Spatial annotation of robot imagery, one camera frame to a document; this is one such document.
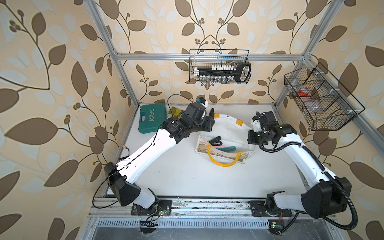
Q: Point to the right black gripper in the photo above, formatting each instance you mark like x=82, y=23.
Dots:
x=250, y=137

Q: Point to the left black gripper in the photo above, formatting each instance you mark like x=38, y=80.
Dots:
x=208, y=124

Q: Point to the long black utility knife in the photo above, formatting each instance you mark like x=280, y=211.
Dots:
x=216, y=141

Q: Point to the white canvas pouch yellow handles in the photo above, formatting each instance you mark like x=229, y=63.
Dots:
x=234, y=132

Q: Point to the teal utility knife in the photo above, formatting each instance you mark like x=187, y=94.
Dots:
x=228, y=149

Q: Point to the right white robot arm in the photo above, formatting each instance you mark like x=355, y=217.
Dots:
x=328, y=194

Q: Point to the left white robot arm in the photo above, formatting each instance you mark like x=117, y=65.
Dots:
x=122, y=177

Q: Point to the yellow and grey work glove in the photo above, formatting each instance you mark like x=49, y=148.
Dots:
x=174, y=111

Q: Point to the green plastic tool case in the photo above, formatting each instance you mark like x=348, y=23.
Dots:
x=151, y=117

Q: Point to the red item in basket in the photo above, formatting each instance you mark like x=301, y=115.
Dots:
x=303, y=92

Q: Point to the socket set in basket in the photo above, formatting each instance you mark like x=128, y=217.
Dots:
x=238, y=73

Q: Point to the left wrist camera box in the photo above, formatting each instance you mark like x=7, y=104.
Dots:
x=196, y=110

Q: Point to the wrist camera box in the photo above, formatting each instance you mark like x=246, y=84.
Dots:
x=196, y=110
x=263, y=121

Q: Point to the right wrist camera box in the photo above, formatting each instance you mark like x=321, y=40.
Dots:
x=263, y=121

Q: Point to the right black wire basket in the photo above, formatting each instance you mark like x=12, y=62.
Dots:
x=330, y=104

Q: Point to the black wire basket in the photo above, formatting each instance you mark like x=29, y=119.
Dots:
x=330, y=104
x=208, y=57

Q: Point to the back black wire basket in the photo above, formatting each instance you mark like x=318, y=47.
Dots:
x=208, y=57

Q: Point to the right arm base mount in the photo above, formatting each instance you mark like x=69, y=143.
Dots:
x=267, y=208

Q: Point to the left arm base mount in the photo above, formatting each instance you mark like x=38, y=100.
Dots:
x=161, y=207

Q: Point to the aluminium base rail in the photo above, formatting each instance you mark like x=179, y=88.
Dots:
x=205, y=208

